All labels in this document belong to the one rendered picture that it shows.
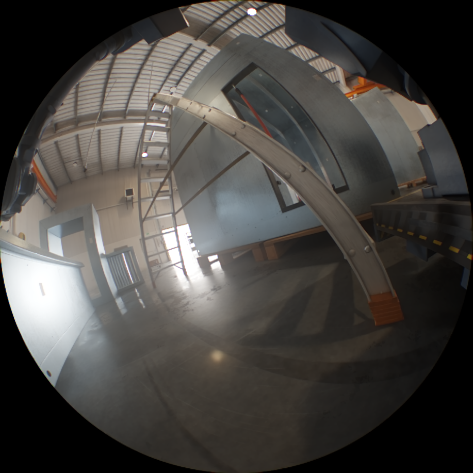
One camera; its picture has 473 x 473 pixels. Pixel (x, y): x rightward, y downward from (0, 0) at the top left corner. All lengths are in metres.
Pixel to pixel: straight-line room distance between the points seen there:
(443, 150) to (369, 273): 0.35
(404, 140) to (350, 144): 4.16
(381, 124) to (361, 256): 5.06
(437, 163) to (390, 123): 4.89
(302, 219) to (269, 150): 0.82
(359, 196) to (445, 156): 0.80
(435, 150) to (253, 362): 0.67
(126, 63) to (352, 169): 8.13
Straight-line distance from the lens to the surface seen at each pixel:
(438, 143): 0.44
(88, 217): 2.63
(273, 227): 1.25
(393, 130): 5.25
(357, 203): 1.09
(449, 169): 0.44
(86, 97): 8.82
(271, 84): 3.70
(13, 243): 0.93
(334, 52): 0.56
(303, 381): 0.35
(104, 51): 1.05
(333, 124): 1.21
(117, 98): 8.78
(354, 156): 1.13
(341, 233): 0.33
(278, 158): 0.37
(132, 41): 1.19
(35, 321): 1.02
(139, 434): 0.46
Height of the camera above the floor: 0.32
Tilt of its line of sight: 1 degrees down
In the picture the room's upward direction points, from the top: 19 degrees counter-clockwise
